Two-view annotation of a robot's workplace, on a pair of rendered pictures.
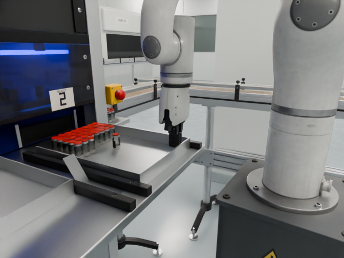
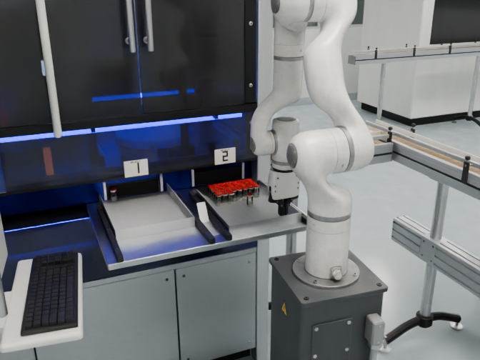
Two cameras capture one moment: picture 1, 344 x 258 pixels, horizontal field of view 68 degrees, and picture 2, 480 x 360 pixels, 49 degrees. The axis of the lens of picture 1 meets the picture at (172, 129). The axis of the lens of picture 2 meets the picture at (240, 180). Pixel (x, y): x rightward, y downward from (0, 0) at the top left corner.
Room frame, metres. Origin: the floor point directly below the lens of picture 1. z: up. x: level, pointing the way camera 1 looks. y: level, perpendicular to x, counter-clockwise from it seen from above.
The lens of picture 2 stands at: (-0.65, -0.92, 1.64)
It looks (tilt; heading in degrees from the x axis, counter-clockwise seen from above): 21 degrees down; 40
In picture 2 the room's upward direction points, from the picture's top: straight up
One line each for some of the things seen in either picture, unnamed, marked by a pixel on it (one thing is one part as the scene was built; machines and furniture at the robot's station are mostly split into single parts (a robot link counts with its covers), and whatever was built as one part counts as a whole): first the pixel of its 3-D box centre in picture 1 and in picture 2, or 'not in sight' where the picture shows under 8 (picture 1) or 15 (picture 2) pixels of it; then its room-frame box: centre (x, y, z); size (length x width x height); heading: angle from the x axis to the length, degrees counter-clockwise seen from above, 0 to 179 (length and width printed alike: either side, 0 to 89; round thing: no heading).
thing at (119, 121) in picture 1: (107, 121); not in sight; (1.03, 0.27, 0.87); 0.14 x 0.13 x 0.02; 62
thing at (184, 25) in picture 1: (175, 44); (283, 138); (0.66, -0.01, 1.18); 0.09 x 0.08 x 0.13; 150
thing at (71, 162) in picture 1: (92, 174); (207, 218); (0.48, 0.17, 0.91); 0.14 x 0.03 x 0.06; 62
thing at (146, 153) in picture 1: (116, 147); (246, 204); (0.67, 0.16, 0.90); 0.34 x 0.26 x 0.04; 62
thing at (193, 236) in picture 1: (206, 210); (423, 326); (1.54, -0.24, 0.07); 0.50 x 0.08 x 0.14; 152
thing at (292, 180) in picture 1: (295, 151); (327, 243); (0.51, -0.27, 0.95); 0.19 x 0.19 x 0.18
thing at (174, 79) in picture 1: (176, 78); (285, 163); (0.66, -0.01, 1.09); 0.09 x 0.08 x 0.03; 152
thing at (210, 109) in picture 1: (208, 159); (433, 255); (1.54, -0.24, 0.46); 0.09 x 0.09 x 0.77; 62
